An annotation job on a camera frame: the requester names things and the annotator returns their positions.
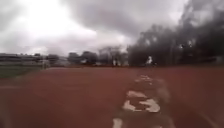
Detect long grey grandstand building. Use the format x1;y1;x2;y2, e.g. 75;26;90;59
0;52;51;69

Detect green grass field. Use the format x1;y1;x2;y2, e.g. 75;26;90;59
0;66;51;80

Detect red running track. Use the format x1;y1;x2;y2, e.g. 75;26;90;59
0;65;224;128

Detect row of dark trees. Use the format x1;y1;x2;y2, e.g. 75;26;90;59
67;0;224;67

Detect white painted track markings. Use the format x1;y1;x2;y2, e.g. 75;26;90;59
111;74;164;128

